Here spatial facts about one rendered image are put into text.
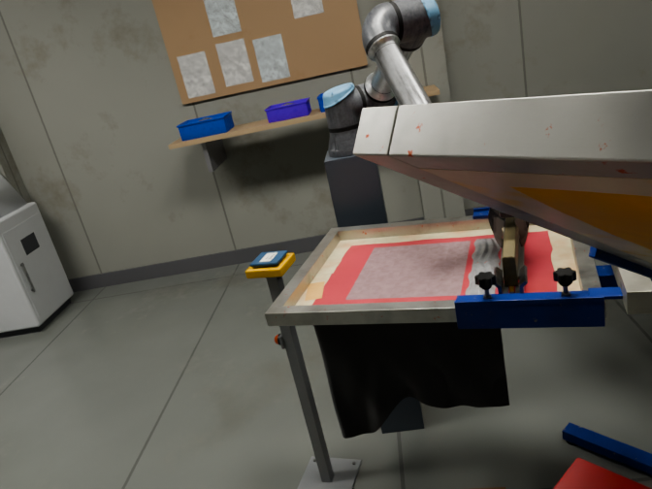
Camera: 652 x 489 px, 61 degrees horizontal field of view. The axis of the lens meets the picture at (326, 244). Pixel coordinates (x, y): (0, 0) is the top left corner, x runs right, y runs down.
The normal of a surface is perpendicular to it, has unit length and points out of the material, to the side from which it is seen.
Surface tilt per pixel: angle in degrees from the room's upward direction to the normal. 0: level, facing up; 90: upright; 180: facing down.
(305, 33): 90
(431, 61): 90
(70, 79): 90
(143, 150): 90
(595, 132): 58
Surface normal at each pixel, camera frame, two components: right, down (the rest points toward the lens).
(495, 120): -0.72, -0.16
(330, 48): -0.07, 0.37
